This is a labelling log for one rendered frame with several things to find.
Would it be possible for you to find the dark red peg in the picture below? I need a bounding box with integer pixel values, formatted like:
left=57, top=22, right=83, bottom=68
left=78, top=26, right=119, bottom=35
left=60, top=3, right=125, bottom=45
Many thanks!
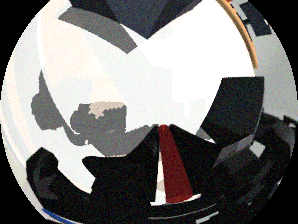
left=158, top=124, right=194, bottom=204

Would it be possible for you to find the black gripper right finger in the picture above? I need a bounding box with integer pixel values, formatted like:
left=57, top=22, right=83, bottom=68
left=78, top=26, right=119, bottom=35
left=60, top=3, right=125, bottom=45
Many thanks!
left=169, top=124, right=254, bottom=196

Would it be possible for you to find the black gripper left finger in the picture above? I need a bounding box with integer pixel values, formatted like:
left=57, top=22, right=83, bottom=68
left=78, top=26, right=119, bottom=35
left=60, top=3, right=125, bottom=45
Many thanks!
left=82, top=125, right=160, bottom=201

